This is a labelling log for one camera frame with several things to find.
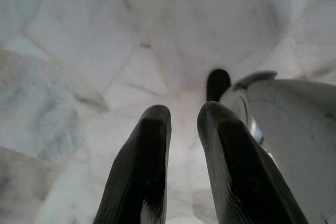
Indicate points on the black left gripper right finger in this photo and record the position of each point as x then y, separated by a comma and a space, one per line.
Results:
244, 171

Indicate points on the black robot left foot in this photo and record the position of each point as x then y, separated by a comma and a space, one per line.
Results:
217, 85

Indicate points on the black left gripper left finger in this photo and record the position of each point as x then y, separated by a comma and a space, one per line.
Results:
136, 176

